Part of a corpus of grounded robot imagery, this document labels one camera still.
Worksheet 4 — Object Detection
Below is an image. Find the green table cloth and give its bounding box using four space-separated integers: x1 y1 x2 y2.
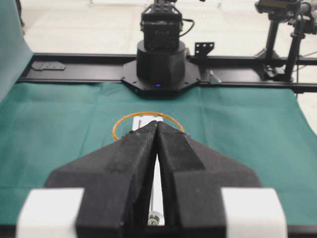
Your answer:
0 83 317 225

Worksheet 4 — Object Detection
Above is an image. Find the green backdrop cloth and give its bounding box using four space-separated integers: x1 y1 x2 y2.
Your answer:
0 0 33 100

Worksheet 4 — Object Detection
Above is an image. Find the black camera stand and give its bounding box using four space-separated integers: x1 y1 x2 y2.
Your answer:
255 0 317 82

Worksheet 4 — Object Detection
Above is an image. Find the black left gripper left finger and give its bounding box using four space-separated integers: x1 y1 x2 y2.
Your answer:
45 121 158 233

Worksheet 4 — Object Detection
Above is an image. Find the silver aluminium extrusion rail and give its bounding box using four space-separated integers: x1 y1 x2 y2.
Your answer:
132 115 165 226

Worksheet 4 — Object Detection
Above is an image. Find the orange yellow rubber band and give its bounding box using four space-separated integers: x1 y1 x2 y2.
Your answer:
112 112 185 142

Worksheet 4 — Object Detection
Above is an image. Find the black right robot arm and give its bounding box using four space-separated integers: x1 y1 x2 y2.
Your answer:
122 0 264 238

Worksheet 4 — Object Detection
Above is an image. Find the near silver pulley shaft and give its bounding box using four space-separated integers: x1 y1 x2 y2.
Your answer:
148 210 161 226

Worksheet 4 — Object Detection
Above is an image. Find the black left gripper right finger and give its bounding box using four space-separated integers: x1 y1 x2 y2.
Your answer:
157 122 262 228

